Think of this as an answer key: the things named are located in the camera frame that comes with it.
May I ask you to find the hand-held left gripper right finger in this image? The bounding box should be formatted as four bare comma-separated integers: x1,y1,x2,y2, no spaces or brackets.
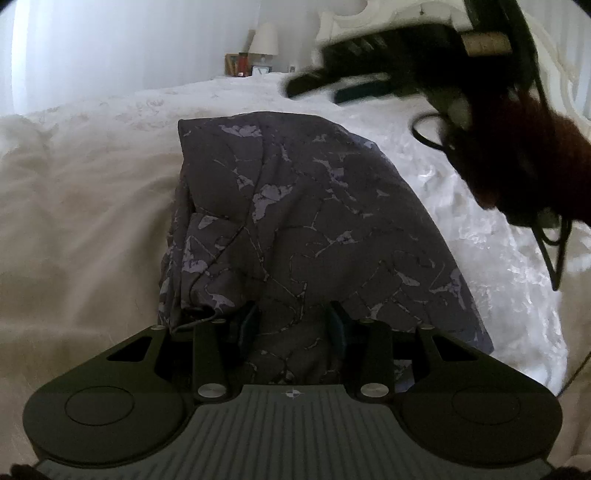
329,301,482,403

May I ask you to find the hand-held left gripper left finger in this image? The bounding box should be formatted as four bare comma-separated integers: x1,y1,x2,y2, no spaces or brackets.
106,302,260,403

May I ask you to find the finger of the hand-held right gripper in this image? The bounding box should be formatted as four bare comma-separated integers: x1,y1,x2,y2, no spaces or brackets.
283,68,354,99
333,79,400,105

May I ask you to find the dark grey patterned cloth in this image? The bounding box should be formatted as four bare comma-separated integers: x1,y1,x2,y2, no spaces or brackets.
157,111,496,387

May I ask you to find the person's right hand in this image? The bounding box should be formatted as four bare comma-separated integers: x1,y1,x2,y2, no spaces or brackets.
456,91,591,220

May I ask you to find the white tufted headboard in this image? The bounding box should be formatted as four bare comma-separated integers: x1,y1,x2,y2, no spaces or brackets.
315,0,591,144

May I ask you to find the white table lamp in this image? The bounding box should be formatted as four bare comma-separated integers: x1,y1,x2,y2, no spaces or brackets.
248,22,280,66

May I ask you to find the row of books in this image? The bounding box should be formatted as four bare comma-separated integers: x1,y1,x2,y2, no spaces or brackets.
224,52,253,78

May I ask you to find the white bed with bedspread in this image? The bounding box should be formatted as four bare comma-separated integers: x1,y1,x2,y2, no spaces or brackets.
0,71,591,480

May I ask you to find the black cable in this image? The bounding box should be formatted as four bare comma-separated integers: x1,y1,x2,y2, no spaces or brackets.
411,111,575,291

